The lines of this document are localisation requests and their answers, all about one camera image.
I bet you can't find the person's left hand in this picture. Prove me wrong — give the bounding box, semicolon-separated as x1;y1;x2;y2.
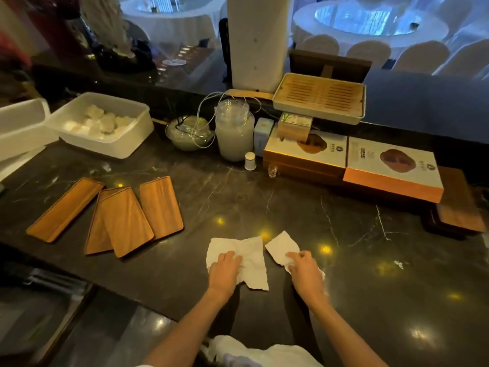
208;251;243;292

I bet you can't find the person's right hand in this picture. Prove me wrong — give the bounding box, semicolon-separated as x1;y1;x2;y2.
286;250;325;301

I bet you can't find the small white paper towel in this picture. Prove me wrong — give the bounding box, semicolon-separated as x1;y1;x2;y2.
265;231;326;281

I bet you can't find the large white paper towel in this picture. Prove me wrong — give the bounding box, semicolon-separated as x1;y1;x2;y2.
206;236;269;291

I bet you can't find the person's left forearm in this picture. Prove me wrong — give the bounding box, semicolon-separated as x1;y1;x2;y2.
143;287;232;367

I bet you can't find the person's right forearm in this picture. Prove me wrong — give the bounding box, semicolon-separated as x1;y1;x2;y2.
308;291;388;367

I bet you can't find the long wooden tray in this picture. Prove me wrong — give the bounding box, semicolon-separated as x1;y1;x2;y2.
139;176;184;241
98;187;155;259
84;187;128;256
26;177;106;243

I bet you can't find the person's white clothing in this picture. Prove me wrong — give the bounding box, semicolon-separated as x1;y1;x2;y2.
206;335;324;367

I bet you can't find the white and gold gift box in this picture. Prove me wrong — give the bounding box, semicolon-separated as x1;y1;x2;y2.
263;129;348;178

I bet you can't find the glass jar with cloudy liquid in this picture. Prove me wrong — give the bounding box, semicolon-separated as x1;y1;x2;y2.
215;98;256;162

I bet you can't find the small light blue box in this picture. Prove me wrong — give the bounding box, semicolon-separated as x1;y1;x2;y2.
254;117;275;157

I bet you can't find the white and orange gift box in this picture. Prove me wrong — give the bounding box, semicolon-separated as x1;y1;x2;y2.
343;136;445;204

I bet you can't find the glass bowl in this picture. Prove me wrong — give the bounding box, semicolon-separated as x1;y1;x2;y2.
165;115;215;152

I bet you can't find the small tan cardboard box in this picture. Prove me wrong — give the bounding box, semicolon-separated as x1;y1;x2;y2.
277;112;314;143

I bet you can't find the white plastic tub with towels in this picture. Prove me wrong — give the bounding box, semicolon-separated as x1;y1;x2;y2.
45;92;155;160

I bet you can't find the bamboo tea tray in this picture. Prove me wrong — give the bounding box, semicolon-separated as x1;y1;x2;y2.
272;72;367;126

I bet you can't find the dark wooden board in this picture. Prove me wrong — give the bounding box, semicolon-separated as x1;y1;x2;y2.
421;166;487;238

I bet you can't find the pile of white rolled towels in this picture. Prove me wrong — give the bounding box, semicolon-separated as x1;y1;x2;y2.
63;104;136;140

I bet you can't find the white covered chair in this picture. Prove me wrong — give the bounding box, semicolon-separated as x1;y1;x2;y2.
297;34;341;56
345;40;392;68
435;38;489;80
393;40;451;75

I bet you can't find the white pillar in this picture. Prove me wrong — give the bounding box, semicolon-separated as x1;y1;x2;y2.
226;0;295;94

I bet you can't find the white plastic tub lid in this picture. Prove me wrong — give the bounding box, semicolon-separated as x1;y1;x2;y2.
0;146;47;184

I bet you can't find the empty white plastic tub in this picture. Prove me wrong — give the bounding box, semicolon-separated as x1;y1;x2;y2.
0;98;59;162

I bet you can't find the round table with white cloth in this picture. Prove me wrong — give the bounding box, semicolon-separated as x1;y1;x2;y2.
292;0;450;49
120;0;227;44

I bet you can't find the white coral ornament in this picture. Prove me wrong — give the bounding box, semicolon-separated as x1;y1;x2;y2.
78;0;135;59

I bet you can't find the thin white cable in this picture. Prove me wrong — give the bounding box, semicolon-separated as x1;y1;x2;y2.
174;91;264;149

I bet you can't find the dark picture frame back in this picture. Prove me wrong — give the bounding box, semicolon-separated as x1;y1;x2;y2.
289;49;373;84

